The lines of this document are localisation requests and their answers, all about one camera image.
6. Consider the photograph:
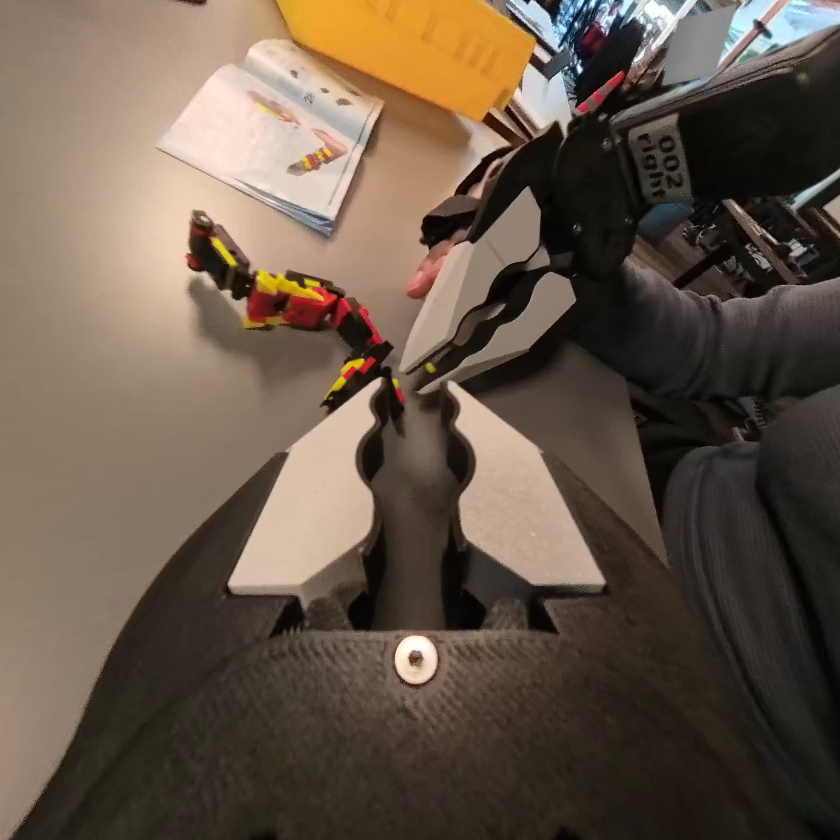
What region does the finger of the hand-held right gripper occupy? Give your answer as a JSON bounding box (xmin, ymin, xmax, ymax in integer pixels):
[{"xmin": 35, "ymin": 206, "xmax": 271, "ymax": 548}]
[
  {"xmin": 399, "ymin": 189, "xmax": 551, "ymax": 376},
  {"xmin": 416, "ymin": 268, "xmax": 580, "ymax": 395}
]

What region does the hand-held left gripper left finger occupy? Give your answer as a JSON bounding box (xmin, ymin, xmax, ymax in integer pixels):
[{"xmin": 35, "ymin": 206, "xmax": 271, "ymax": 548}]
[{"xmin": 227, "ymin": 379, "xmax": 395, "ymax": 598}]

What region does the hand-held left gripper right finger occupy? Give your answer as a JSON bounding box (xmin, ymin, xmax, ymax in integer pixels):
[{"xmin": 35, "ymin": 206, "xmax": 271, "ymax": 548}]
[{"xmin": 443, "ymin": 381, "xmax": 606, "ymax": 601}]

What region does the black red yellow lego model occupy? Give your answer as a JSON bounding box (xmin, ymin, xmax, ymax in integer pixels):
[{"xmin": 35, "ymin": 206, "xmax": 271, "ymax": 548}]
[{"xmin": 185, "ymin": 210, "xmax": 406, "ymax": 419}]

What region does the yellow plastic bin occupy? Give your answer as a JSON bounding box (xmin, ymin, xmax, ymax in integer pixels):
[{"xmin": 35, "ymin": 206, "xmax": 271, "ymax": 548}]
[{"xmin": 274, "ymin": 0, "xmax": 538, "ymax": 122}]

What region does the person's right forearm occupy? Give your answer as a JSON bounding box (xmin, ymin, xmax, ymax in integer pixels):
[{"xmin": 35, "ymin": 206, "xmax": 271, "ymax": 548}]
[{"xmin": 577, "ymin": 259, "xmax": 840, "ymax": 401}]

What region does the orange traffic cone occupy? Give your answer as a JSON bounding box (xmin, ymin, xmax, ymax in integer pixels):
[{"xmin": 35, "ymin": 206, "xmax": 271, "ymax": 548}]
[{"xmin": 576, "ymin": 71, "xmax": 626, "ymax": 114}]

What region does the open instruction booklet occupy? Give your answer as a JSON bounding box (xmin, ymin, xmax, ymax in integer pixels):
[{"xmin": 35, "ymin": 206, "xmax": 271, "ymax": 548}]
[{"xmin": 156, "ymin": 38, "xmax": 385, "ymax": 237}]

